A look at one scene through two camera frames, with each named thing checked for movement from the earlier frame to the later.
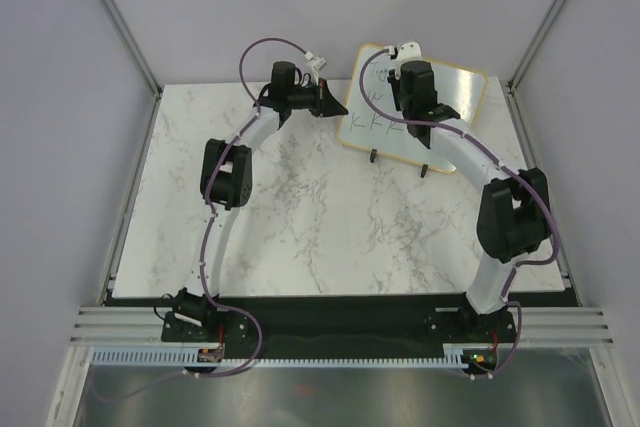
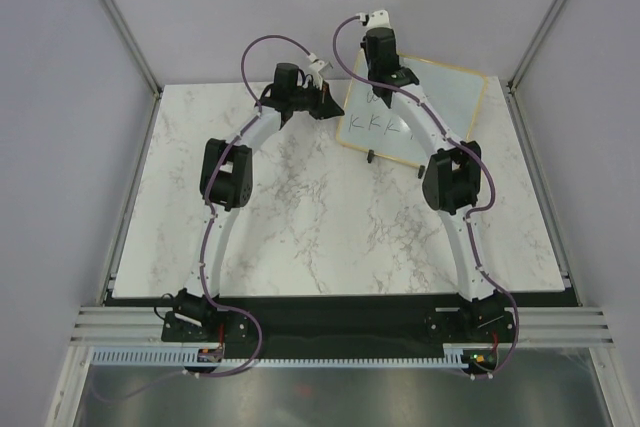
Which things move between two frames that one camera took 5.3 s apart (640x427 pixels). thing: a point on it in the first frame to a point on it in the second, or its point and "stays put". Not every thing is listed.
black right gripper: (395, 86) to (362, 44)
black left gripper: (321, 98) stays put
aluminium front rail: (536, 325) stays put
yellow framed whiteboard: (463, 91) stays put
